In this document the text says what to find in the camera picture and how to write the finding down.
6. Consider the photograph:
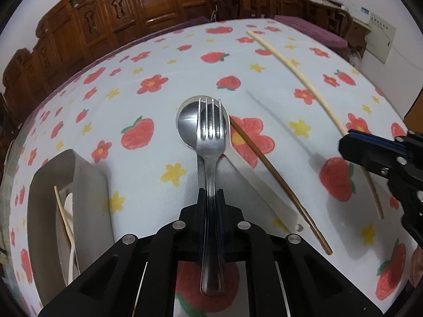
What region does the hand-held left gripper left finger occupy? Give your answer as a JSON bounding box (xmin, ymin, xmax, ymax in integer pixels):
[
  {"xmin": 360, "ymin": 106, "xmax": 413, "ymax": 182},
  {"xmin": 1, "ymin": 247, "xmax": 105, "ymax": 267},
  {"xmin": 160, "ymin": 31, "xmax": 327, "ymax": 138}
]
[{"xmin": 38, "ymin": 188, "xmax": 210, "ymax": 317}]

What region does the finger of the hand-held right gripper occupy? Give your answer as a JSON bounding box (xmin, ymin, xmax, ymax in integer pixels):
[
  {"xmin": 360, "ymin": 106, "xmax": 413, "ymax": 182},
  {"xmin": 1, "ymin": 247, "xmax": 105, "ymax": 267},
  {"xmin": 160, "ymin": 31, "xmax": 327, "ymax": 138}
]
[
  {"xmin": 346, "ymin": 129, "xmax": 423, "ymax": 149},
  {"xmin": 339, "ymin": 134, "xmax": 423, "ymax": 238}
]

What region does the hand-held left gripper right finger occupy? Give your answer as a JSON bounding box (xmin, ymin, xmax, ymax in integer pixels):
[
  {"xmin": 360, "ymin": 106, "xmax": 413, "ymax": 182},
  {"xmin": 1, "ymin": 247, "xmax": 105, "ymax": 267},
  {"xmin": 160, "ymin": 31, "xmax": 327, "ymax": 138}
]
[{"xmin": 216, "ymin": 188, "xmax": 385, "ymax": 317}]

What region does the metal fork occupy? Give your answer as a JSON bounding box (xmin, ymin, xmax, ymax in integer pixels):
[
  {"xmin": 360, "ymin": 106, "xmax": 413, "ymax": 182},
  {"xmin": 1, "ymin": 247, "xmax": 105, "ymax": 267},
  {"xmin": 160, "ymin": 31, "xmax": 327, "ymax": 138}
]
[{"xmin": 196, "ymin": 96, "xmax": 228, "ymax": 297}]

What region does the dark wooden chopstick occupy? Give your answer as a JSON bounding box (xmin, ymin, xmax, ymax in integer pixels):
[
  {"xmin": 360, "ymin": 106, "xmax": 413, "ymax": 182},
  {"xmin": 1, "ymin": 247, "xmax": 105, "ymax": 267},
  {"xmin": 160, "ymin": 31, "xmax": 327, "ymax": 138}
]
[{"xmin": 229, "ymin": 116, "xmax": 334, "ymax": 256}]

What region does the metal spoon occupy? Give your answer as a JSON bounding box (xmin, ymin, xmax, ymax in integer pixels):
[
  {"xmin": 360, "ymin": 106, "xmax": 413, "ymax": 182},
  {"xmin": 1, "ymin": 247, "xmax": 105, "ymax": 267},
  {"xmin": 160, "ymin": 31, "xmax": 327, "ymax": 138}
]
[{"xmin": 176, "ymin": 95, "xmax": 230, "ymax": 149}]

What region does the light bamboo chopstick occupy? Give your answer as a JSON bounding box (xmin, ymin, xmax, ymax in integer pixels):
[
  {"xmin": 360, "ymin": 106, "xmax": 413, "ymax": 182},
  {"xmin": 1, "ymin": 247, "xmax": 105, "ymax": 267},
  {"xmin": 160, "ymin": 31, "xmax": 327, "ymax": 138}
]
[
  {"xmin": 54, "ymin": 185, "xmax": 73, "ymax": 250},
  {"xmin": 247, "ymin": 30, "xmax": 385, "ymax": 220}
]

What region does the metal tray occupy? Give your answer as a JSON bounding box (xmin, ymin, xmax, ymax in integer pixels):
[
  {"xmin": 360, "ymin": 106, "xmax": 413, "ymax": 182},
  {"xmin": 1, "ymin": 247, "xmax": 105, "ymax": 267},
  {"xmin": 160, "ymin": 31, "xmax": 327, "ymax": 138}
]
[{"xmin": 26, "ymin": 149, "xmax": 116, "ymax": 309}]

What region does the person's right hand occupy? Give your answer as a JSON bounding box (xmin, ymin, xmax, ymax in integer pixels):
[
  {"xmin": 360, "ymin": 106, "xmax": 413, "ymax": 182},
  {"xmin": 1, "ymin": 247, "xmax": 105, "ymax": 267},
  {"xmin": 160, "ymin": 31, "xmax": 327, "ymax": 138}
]
[{"xmin": 409, "ymin": 246, "xmax": 423, "ymax": 288}]

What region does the purple armchair cushion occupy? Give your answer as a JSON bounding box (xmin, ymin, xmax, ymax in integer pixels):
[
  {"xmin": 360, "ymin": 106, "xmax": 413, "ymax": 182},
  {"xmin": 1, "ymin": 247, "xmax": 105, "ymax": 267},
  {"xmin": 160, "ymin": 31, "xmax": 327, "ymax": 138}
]
[{"xmin": 274, "ymin": 15, "xmax": 348, "ymax": 49}]

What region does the white box device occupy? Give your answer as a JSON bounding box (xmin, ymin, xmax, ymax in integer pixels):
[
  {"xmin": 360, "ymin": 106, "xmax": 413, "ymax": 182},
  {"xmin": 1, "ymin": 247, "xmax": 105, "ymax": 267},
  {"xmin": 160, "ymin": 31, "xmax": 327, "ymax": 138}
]
[{"xmin": 350, "ymin": 3, "xmax": 371, "ymax": 17}]

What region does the strawberry print tablecloth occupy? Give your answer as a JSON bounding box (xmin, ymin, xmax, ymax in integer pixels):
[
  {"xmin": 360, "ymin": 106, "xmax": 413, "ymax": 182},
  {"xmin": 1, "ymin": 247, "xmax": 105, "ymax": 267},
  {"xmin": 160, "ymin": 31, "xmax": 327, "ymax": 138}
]
[{"xmin": 0, "ymin": 16, "xmax": 417, "ymax": 317}]

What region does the carved wooden sofa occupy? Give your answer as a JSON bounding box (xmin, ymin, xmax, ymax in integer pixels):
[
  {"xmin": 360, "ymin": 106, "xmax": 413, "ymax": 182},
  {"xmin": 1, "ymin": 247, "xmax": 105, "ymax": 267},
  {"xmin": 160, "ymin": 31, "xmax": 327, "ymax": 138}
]
[{"xmin": 0, "ymin": 0, "xmax": 242, "ymax": 146}]

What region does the white wall distribution box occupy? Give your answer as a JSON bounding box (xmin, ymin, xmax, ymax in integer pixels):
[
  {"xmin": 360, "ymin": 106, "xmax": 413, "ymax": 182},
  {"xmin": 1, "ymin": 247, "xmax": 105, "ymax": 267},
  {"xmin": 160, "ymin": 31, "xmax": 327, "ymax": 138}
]
[{"xmin": 365, "ymin": 16, "xmax": 397, "ymax": 65}]

